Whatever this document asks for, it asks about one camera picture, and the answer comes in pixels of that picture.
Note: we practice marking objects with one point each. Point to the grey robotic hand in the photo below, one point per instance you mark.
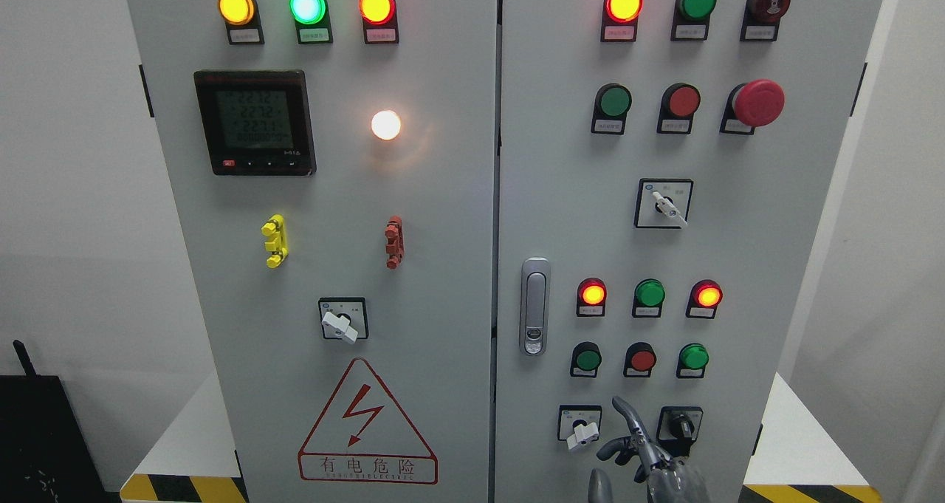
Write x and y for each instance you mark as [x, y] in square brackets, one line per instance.
[668, 479]

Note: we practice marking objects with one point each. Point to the green push button lower right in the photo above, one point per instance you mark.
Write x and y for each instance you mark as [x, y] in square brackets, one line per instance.
[692, 361]

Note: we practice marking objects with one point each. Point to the red push button lower middle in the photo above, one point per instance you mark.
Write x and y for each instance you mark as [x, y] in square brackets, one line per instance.
[640, 360]

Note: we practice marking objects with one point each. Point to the green push button lower left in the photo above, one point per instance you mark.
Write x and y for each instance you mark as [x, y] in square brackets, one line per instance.
[586, 359]

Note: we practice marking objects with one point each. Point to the red push button upper row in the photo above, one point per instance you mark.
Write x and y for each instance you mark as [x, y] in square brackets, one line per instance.
[679, 104]

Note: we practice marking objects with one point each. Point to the green push button upper row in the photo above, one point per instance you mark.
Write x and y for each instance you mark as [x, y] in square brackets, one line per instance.
[610, 111]

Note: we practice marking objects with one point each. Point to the red emergency stop mushroom button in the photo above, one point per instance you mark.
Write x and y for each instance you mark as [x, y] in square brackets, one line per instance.
[753, 104]

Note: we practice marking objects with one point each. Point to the white rotary selector bottom left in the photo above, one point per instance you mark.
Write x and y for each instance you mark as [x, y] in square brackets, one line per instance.
[578, 424]

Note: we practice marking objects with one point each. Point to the white rotary selector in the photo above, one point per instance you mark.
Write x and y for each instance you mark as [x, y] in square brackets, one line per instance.
[578, 424]
[663, 203]

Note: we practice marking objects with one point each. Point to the white platform with hazard stripes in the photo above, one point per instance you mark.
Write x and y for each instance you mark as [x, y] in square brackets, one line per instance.
[794, 461]

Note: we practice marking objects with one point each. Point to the green indicator lamp lower middle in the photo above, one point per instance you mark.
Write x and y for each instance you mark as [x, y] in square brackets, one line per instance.
[648, 299]

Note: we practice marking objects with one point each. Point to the red indicator lamp lower right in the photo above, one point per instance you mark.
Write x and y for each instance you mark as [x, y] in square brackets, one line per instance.
[704, 299]

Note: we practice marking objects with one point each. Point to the red indicator lamp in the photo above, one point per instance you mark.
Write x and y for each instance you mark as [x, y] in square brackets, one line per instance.
[704, 299]
[591, 295]

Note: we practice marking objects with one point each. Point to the red indicator lamp lower left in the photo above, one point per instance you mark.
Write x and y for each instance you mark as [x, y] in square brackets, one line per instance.
[591, 295]

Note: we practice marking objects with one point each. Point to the white rotary selector upper right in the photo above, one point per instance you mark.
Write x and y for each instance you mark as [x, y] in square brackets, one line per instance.
[663, 203]

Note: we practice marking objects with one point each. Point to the red electric hazard warning sticker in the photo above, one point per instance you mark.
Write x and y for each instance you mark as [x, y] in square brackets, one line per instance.
[364, 435]

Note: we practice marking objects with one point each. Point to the grey electrical control cabinet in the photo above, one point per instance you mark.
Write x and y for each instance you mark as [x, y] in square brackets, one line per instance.
[495, 164]

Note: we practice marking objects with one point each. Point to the red terminal connector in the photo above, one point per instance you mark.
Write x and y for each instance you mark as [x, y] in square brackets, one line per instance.
[395, 247]

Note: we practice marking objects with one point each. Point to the white rotary selector left door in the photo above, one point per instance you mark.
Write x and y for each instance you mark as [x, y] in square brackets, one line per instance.
[344, 318]

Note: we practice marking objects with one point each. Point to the white glowing indicator lamp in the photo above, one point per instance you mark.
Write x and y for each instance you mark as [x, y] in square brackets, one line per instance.
[386, 125]

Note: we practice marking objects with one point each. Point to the yellow terminal connector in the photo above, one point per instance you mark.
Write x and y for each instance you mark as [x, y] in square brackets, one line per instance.
[275, 244]

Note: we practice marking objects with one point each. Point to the green indicator lamp top right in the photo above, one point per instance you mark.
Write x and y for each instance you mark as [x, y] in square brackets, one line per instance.
[691, 19]

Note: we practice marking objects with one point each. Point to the red-ringed lamp right door top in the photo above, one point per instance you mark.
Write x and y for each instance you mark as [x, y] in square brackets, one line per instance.
[619, 20]

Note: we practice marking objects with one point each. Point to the dark red buzzer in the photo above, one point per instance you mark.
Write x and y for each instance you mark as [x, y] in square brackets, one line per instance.
[761, 20]

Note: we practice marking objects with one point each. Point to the black digital power meter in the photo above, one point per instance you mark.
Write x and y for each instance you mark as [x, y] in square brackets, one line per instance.
[256, 123]

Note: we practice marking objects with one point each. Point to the orange-red indicator lamp left door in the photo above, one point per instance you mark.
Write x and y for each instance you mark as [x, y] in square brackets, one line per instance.
[380, 23]

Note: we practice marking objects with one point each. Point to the lit green indicator lamp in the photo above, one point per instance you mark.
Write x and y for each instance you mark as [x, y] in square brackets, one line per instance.
[312, 21]

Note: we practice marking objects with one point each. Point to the black box with antenna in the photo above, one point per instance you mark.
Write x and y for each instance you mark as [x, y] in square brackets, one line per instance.
[44, 457]

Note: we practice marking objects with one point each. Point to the yellow indicator lamp top left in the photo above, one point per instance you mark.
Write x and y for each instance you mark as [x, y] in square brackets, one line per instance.
[242, 21]

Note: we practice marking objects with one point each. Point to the black rotary knob switch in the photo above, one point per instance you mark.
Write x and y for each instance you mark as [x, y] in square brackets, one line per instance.
[678, 429]

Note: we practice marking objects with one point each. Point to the silver door lock handle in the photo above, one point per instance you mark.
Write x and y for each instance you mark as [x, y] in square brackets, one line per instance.
[533, 305]

